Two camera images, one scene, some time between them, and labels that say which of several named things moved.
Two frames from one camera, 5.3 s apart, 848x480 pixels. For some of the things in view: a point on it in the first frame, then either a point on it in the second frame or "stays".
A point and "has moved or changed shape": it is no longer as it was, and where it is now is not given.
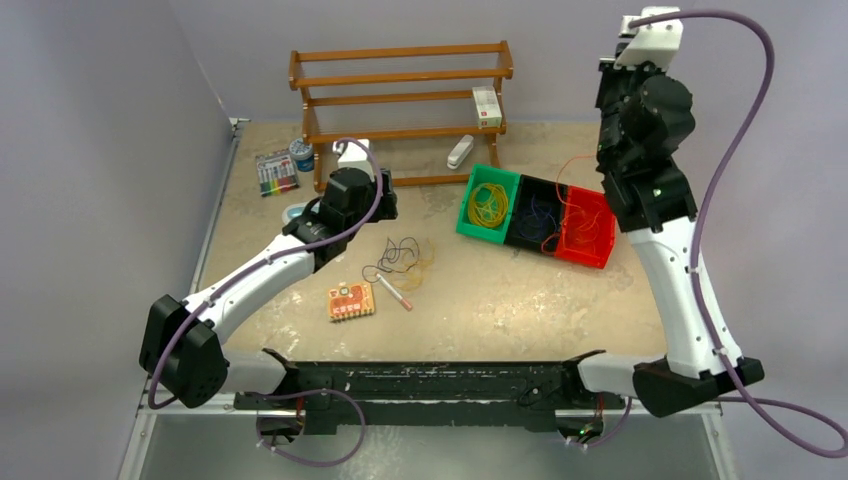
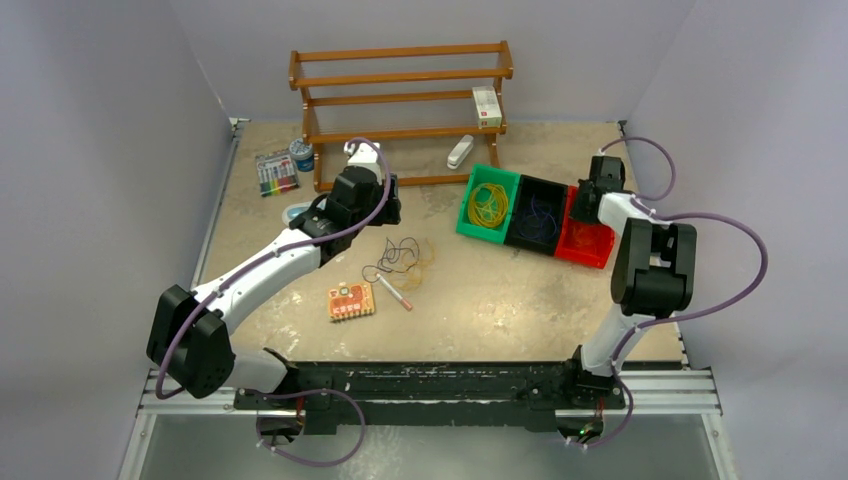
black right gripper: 611,75 → 577,214
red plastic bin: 588,229 stays
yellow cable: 488,204 stays
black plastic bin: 537,214 stays
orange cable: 570,205 has moved or changed shape
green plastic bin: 480,174 stays
